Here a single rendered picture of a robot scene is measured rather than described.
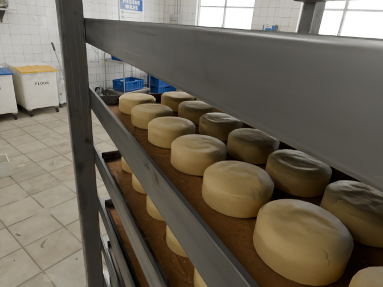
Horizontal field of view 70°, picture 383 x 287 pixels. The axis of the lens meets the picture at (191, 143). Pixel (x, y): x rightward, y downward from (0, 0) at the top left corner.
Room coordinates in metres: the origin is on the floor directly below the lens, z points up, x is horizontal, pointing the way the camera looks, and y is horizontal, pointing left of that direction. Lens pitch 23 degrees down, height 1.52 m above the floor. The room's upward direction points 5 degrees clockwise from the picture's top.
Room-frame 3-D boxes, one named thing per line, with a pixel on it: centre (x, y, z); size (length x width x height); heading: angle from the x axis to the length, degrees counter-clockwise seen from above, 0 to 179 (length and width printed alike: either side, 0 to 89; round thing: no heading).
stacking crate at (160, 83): (6.54, 0.82, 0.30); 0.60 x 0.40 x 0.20; 143
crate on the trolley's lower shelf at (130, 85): (5.83, 1.45, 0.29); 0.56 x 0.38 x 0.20; 151
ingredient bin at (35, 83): (4.43, 2.66, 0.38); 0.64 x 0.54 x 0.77; 50
